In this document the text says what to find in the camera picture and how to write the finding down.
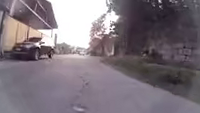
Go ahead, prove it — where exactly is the grey asphalt road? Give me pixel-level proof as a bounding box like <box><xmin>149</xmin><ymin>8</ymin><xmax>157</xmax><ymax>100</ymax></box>
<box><xmin>0</xmin><ymin>48</ymin><xmax>200</xmax><ymax>113</ymax></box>

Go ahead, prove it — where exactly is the pole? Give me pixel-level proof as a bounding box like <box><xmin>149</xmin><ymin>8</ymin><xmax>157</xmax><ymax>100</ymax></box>
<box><xmin>52</xmin><ymin>33</ymin><xmax>58</xmax><ymax>54</ymax></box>

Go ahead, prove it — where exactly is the row of trees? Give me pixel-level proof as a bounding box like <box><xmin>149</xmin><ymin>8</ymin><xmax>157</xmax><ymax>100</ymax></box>
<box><xmin>87</xmin><ymin>0</ymin><xmax>200</xmax><ymax>64</ymax></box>

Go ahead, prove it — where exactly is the grass verge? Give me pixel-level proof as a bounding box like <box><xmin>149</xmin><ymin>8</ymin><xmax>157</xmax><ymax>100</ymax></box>
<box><xmin>97</xmin><ymin>53</ymin><xmax>200</xmax><ymax>108</ymax></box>

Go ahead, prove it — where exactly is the dark car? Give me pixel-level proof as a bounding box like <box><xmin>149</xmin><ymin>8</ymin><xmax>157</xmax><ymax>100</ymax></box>
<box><xmin>11</xmin><ymin>35</ymin><xmax>57</xmax><ymax>63</ymax></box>

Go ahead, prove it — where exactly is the grey stone wall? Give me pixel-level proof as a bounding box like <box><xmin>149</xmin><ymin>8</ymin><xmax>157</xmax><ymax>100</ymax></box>
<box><xmin>143</xmin><ymin>34</ymin><xmax>200</xmax><ymax>72</ymax></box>

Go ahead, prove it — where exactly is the building with yellow wall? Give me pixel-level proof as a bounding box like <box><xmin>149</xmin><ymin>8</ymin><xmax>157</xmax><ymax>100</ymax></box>
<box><xmin>0</xmin><ymin>0</ymin><xmax>60</xmax><ymax>62</ymax></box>

